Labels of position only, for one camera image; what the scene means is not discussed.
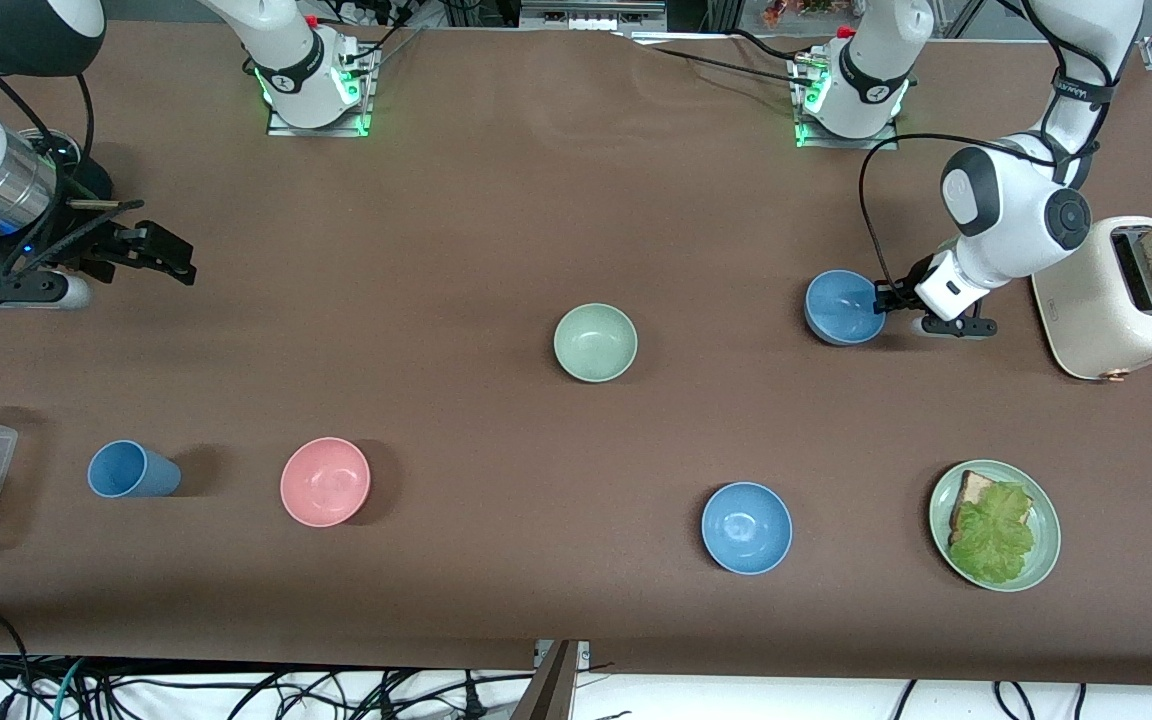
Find blue bowl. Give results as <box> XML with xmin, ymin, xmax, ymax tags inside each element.
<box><xmin>701</xmin><ymin>482</ymin><xmax>793</xmax><ymax>576</ymax></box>
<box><xmin>804</xmin><ymin>270</ymin><xmax>887</xmax><ymax>346</ymax></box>

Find pale green bowl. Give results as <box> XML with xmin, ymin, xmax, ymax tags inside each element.
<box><xmin>553</xmin><ymin>303</ymin><xmax>638</xmax><ymax>383</ymax></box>

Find pink bowl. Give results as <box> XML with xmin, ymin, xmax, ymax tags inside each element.
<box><xmin>280</xmin><ymin>437</ymin><xmax>372</xmax><ymax>528</ymax></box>

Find black pot with glass lid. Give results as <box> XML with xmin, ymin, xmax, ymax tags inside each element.
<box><xmin>16</xmin><ymin>128</ymin><xmax>115</xmax><ymax>208</ymax></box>

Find cream white toaster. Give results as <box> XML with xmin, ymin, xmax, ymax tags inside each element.
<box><xmin>1031</xmin><ymin>215</ymin><xmax>1152</xmax><ymax>383</ymax></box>

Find blue plastic cup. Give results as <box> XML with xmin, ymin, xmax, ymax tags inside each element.
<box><xmin>87</xmin><ymin>440</ymin><xmax>182</xmax><ymax>499</ymax></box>

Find bread slice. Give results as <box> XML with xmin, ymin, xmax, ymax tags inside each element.
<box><xmin>949</xmin><ymin>470</ymin><xmax>1035</xmax><ymax>546</ymax></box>

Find green lettuce leaf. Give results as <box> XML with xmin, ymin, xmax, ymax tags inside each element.
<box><xmin>948</xmin><ymin>482</ymin><xmax>1037</xmax><ymax>586</ymax></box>

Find pale green plate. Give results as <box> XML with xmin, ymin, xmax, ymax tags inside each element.
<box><xmin>929</xmin><ymin>460</ymin><xmax>1062</xmax><ymax>593</ymax></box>

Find brown table cloth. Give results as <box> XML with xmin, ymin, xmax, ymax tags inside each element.
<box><xmin>0</xmin><ymin>18</ymin><xmax>1152</xmax><ymax>689</ymax></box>

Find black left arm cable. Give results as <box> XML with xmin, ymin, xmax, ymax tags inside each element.
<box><xmin>858</xmin><ymin>135</ymin><xmax>1062</xmax><ymax>293</ymax></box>

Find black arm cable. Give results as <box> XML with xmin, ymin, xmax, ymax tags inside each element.
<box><xmin>858</xmin><ymin>135</ymin><xmax>1062</xmax><ymax>293</ymax></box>
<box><xmin>0</xmin><ymin>72</ymin><xmax>147</xmax><ymax>286</ymax></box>

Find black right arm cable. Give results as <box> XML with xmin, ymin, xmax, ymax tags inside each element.
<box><xmin>0</xmin><ymin>72</ymin><xmax>147</xmax><ymax>286</ymax></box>

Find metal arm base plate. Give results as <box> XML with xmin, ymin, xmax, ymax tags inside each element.
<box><xmin>268</xmin><ymin>60</ymin><xmax>374</xmax><ymax>138</ymax></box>
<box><xmin>794</xmin><ymin>60</ymin><xmax>900</xmax><ymax>151</ymax></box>

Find teal cable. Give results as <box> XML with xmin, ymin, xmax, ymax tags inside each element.
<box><xmin>51</xmin><ymin>658</ymin><xmax>89</xmax><ymax>720</ymax></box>

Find metal table bracket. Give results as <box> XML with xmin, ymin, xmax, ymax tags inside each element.
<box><xmin>511</xmin><ymin>640</ymin><xmax>592</xmax><ymax>720</ymax></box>

